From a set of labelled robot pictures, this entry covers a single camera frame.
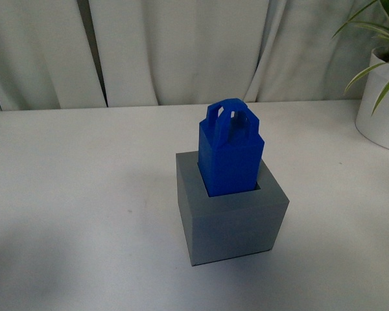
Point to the blue part with handle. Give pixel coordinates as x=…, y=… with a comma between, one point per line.
x=229, y=148

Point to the white pleated curtain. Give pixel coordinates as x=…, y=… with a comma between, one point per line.
x=104, y=54

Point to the gray square base block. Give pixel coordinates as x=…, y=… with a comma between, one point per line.
x=229, y=226

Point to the white plant pot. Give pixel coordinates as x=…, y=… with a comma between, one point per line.
x=373, y=121

